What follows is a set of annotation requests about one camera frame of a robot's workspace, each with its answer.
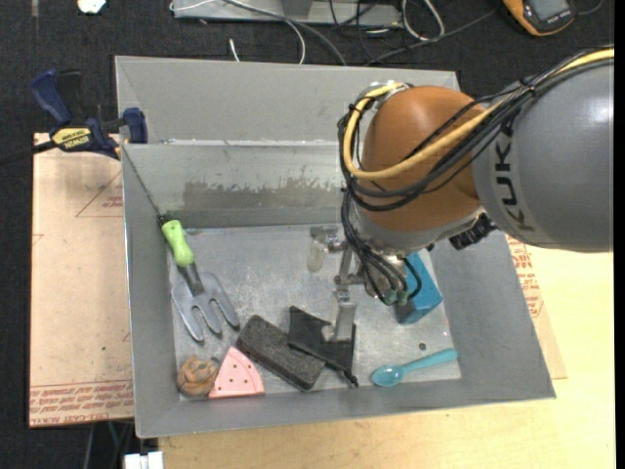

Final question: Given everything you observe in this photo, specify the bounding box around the brown swirl toy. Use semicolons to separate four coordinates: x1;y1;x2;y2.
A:
175;354;220;399

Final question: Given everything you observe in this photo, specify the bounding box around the teal plastic spoon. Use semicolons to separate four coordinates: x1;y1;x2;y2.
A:
370;348;460;389

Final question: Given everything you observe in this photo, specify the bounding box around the teal blue box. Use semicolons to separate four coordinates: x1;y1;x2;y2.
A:
393;250;443;325

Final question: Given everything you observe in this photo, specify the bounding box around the pink watermelon slice toy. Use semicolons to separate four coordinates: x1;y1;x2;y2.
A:
207;346;267;401

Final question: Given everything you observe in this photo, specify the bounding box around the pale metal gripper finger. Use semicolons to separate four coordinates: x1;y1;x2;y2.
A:
306;225;344;273
332;285;358;344

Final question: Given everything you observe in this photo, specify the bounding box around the dark grey flat block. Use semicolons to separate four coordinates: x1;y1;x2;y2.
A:
235;314;327;392

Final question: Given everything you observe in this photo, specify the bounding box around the green-handled metal garden fork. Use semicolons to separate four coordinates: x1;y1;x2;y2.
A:
158;218;241;344

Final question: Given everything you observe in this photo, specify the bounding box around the grey metal bin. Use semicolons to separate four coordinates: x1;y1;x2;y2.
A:
114;55;558;440

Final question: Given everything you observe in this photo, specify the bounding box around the black flat pouch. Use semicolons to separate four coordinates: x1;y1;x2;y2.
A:
286;305;360;389

